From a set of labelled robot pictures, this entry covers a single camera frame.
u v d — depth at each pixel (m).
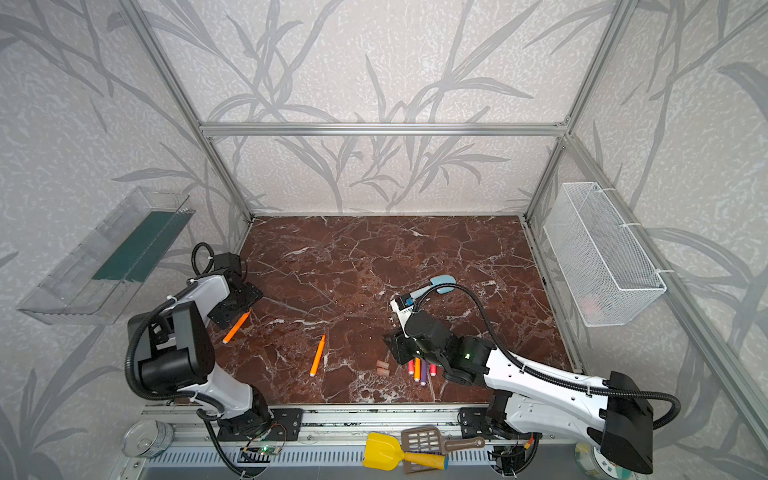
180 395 0.49
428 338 0.53
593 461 0.63
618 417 0.40
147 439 0.67
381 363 0.84
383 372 0.82
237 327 0.89
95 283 0.64
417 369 0.82
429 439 0.72
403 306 0.65
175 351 0.46
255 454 0.72
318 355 0.84
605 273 0.62
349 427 0.75
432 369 0.82
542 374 0.47
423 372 0.82
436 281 0.99
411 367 0.82
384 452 0.70
